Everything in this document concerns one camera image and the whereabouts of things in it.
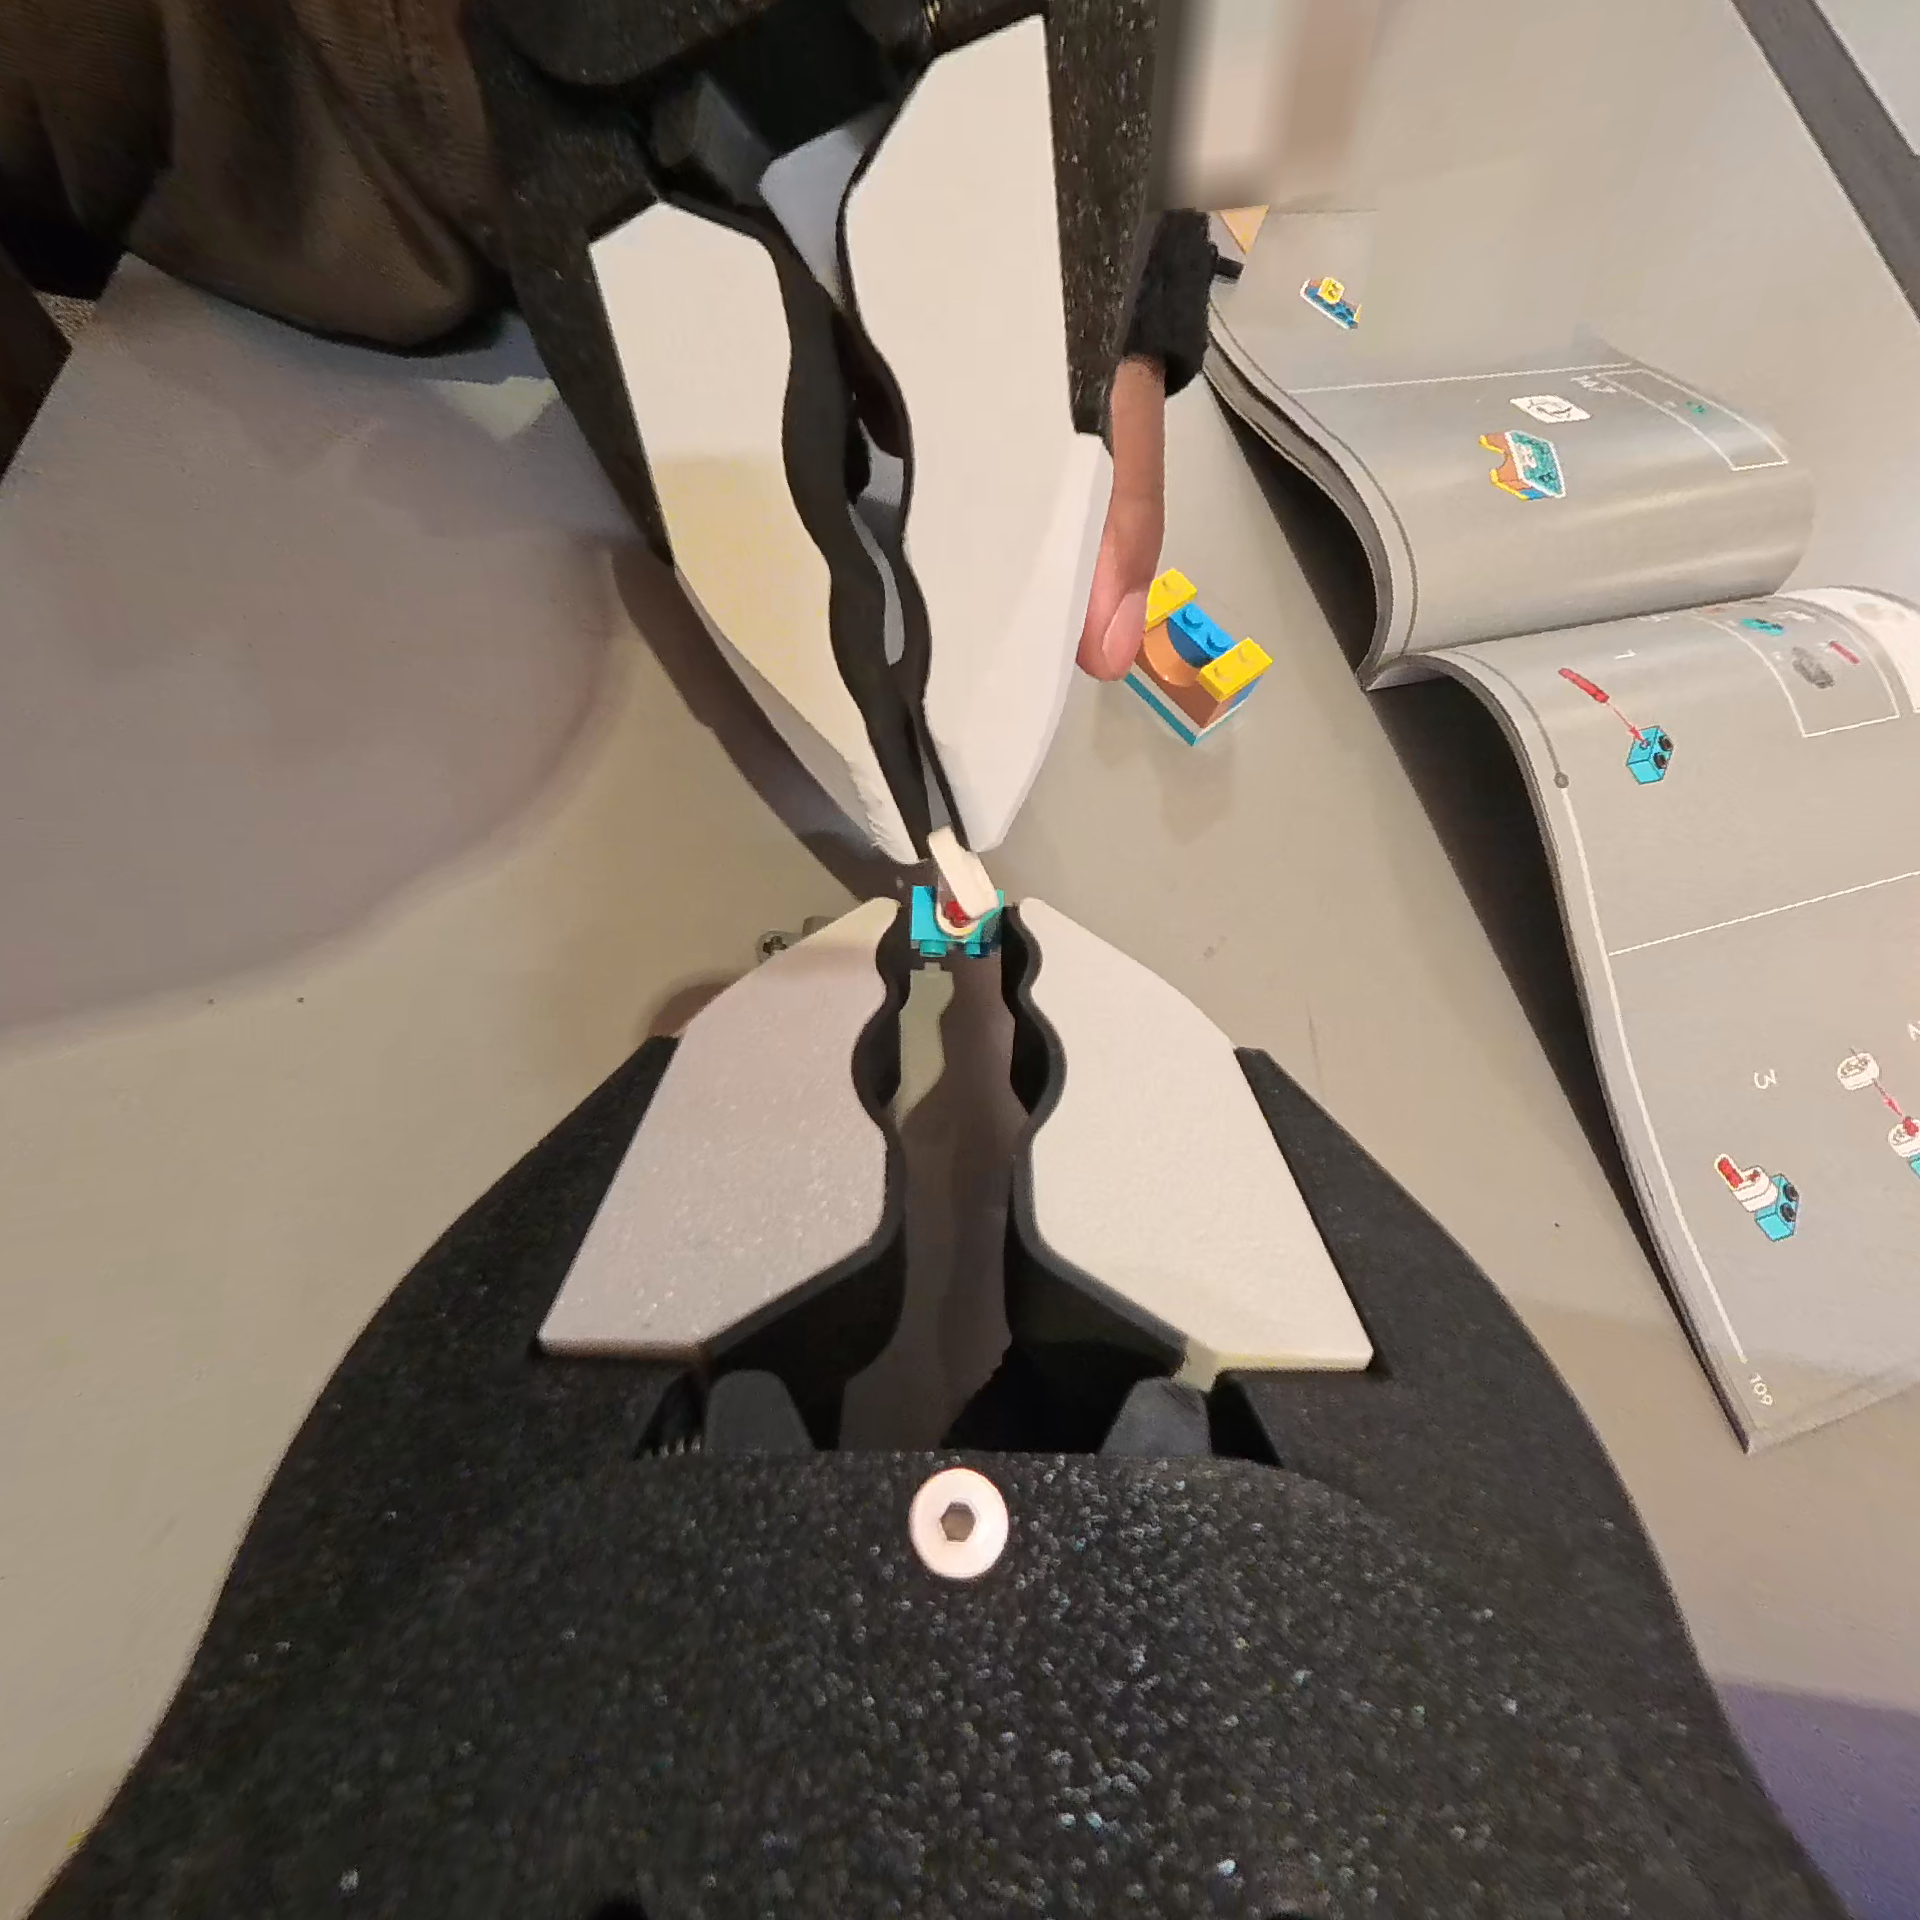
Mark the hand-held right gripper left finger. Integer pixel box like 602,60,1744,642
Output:
535,896,915,1366

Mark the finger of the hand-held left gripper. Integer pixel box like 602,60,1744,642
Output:
841,12,1121,860
590,199,944,862

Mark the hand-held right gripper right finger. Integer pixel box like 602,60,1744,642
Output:
1000,896,1377,1377

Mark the teal toy brick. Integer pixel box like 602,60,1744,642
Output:
907,882,1005,963

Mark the white toy lever piece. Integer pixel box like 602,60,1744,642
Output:
925,829,1004,937

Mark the person's left forearm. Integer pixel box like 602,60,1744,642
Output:
0,0,521,356

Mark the person's left hand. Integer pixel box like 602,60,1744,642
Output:
1074,207,1218,680

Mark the blue yellow brown brick model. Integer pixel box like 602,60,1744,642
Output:
1124,567,1278,747

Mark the grey instruction booklet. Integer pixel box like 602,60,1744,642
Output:
1201,206,1920,1457

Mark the person's dark clothing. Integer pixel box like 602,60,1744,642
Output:
0,240,75,472

